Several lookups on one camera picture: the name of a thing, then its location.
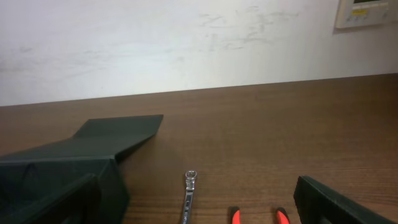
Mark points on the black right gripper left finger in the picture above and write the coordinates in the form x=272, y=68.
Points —
x=75, y=180

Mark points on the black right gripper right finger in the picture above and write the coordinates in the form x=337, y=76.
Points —
x=317, y=203

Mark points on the red handled small cutters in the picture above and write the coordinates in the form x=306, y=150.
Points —
x=280, y=216

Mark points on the silver ring spanner wrench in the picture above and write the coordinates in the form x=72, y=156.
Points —
x=190, y=178

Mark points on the beige wall control panel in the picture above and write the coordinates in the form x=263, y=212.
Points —
x=360, y=13

